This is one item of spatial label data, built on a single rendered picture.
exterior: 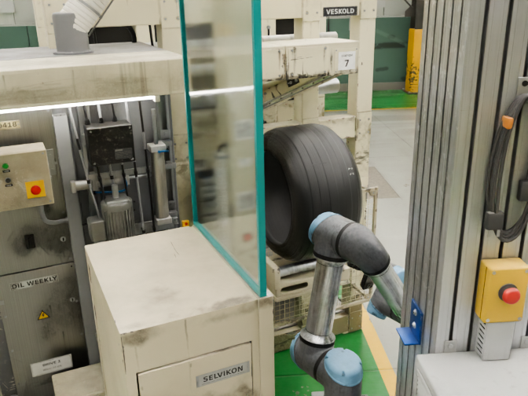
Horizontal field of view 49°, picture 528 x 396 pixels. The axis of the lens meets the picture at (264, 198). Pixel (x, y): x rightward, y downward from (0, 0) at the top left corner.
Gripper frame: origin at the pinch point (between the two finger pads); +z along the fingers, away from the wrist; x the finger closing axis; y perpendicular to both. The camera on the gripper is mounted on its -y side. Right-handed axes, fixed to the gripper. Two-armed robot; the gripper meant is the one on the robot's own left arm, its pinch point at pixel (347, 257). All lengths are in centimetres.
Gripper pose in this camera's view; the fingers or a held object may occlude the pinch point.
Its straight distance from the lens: 231.9
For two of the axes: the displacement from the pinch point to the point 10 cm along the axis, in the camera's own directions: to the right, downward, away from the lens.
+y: -0.7, -9.7, -2.4
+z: -4.1, -1.9, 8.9
